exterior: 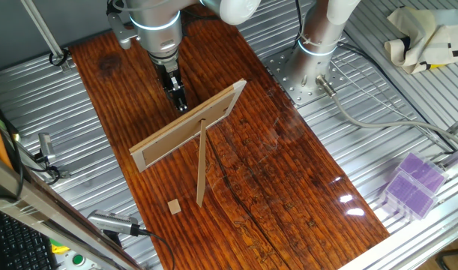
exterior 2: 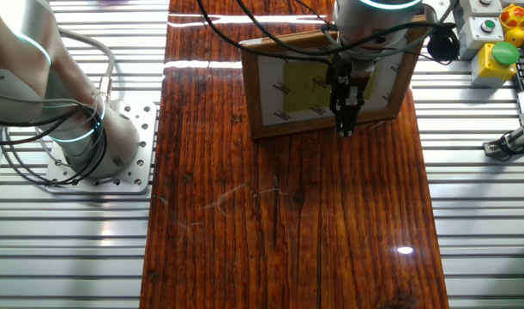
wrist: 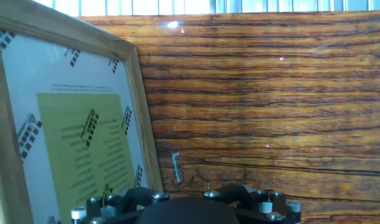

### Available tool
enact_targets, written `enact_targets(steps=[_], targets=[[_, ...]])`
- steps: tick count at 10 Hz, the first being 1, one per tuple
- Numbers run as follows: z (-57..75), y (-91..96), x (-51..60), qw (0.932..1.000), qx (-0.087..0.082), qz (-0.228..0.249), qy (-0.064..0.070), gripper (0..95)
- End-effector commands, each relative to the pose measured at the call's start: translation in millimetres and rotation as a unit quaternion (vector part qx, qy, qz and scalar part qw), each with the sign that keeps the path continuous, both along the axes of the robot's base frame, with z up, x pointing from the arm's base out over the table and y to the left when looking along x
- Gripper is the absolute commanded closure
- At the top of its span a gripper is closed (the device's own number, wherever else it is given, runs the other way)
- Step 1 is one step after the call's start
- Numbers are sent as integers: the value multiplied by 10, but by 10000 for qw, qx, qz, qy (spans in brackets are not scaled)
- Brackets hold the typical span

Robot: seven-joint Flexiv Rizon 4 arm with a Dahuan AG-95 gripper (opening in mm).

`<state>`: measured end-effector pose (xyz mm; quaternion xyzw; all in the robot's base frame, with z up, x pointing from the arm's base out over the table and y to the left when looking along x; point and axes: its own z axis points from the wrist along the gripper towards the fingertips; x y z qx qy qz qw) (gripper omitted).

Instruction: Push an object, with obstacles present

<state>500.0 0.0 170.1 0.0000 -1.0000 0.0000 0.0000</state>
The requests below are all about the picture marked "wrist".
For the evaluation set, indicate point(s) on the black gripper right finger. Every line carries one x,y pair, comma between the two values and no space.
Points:
245,194

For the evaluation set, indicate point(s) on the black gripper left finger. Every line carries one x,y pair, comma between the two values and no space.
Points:
130,199

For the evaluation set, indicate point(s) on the wooden picture frame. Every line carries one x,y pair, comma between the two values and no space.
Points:
84,124

